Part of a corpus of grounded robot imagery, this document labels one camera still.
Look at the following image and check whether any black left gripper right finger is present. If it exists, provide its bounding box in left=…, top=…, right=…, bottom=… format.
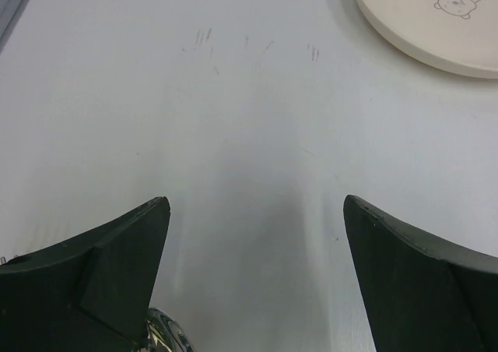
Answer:
left=343, top=195, right=497, bottom=351

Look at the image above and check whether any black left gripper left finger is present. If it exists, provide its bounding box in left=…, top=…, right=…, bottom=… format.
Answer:
left=1, top=197, right=170, bottom=351

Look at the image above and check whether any cream round plate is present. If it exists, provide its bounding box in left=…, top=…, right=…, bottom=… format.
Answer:
left=356, top=0, right=497, bottom=79

